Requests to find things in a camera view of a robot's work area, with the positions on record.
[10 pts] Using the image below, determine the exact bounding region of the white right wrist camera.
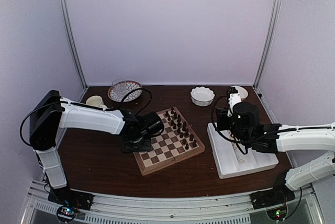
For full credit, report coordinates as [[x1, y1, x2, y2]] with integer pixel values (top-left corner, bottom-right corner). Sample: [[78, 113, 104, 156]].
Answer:
[[226, 86, 242, 117]]

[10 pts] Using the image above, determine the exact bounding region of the wooden chess board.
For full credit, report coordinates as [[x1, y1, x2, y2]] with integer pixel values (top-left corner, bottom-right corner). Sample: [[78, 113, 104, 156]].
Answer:
[[134, 107, 205, 176]]

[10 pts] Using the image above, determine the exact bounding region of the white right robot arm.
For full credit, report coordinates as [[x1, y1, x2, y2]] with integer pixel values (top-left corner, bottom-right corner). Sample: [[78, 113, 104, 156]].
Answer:
[[211, 102, 334, 204]]

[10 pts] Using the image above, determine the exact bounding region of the dark chess pieces row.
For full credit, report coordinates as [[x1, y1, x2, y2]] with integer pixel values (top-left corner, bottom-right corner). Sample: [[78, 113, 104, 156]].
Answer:
[[160, 107, 197, 145]]

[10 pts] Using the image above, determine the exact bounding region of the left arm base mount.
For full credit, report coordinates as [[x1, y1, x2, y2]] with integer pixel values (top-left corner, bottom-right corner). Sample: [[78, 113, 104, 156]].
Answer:
[[45, 175, 94, 223]]

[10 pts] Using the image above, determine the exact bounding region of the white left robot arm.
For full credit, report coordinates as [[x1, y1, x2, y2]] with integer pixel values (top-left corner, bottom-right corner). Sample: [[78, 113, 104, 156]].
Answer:
[[23, 90, 164, 205]]

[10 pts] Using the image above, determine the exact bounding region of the white scalloped bowl black rim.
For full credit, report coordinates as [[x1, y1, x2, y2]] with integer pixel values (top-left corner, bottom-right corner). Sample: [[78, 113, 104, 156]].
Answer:
[[190, 86, 215, 107]]

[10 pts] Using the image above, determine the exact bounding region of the left aluminium frame post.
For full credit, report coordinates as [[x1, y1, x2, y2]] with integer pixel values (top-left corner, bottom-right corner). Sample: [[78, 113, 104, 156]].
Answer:
[[59, 0, 88, 89]]

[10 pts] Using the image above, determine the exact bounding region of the patterned brown rim plate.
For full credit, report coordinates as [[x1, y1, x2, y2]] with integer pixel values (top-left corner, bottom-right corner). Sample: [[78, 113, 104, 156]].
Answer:
[[107, 80, 142, 103]]

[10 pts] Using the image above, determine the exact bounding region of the cream ceramic mug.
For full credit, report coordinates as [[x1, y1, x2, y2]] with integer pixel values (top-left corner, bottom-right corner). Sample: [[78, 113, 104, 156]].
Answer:
[[86, 95, 107, 108]]

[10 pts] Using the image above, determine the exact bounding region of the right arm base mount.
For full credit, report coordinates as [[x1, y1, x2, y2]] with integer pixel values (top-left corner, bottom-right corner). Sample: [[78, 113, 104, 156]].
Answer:
[[250, 172, 303, 223]]

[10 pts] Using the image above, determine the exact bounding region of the white plastic divided tray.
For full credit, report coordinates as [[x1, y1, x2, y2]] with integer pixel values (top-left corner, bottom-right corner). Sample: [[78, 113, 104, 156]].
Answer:
[[207, 123, 279, 179]]

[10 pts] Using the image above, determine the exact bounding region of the aluminium frame post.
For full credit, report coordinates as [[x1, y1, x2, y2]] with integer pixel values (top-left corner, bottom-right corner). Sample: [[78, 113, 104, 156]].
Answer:
[[253, 0, 282, 90], [59, 0, 88, 89]]

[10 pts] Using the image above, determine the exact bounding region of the cream round bowl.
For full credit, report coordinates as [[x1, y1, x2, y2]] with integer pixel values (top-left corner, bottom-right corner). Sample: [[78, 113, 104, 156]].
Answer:
[[231, 85, 249, 102]]

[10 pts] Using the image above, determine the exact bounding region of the clear drinking glass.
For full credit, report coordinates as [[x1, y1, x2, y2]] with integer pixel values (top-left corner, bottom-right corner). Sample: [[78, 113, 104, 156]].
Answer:
[[112, 78, 127, 98]]

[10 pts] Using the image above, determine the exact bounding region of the right aluminium frame post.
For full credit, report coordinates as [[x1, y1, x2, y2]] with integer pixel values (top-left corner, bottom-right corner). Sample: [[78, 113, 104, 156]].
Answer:
[[253, 0, 282, 90]]

